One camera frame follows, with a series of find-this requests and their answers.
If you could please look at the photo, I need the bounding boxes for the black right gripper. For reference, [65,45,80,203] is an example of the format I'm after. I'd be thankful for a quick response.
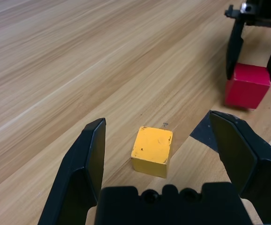
[224,0,271,81]

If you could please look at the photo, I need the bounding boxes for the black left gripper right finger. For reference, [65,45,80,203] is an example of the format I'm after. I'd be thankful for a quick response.
[209,110,271,225]

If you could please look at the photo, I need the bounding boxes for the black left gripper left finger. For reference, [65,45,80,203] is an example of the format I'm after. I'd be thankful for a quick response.
[38,118,107,225]

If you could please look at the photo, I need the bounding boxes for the red wooden block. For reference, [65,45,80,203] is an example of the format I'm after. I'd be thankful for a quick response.
[224,62,271,110]

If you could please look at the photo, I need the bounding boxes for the yellow wooden block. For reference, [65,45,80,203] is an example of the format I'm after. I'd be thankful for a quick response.
[130,126,173,179]

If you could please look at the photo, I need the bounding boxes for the black square marker pad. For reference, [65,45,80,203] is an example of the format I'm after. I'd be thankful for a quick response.
[189,114,220,153]

